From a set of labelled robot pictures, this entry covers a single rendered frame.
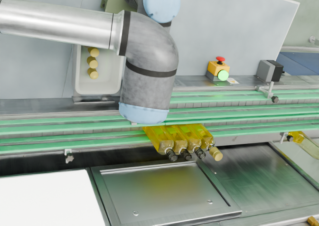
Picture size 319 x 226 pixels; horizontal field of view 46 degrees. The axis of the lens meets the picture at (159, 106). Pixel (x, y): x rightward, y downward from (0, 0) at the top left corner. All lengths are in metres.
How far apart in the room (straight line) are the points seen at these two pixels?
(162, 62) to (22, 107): 0.78
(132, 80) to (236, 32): 0.97
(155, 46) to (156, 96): 0.11
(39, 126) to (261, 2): 1.05
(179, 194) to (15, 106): 0.67
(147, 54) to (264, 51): 1.13
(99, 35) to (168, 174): 0.82
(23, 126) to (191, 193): 0.64
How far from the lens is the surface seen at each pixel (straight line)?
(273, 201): 1.57
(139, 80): 0.80
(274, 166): 1.79
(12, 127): 1.37
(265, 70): 1.81
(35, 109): 1.44
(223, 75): 1.64
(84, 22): 0.79
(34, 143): 1.42
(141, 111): 0.83
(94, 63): 1.44
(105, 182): 1.40
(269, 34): 1.83
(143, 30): 0.78
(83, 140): 1.45
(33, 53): 1.46
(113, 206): 1.29
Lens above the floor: 2.12
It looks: 54 degrees down
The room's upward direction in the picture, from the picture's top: 141 degrees clockwise
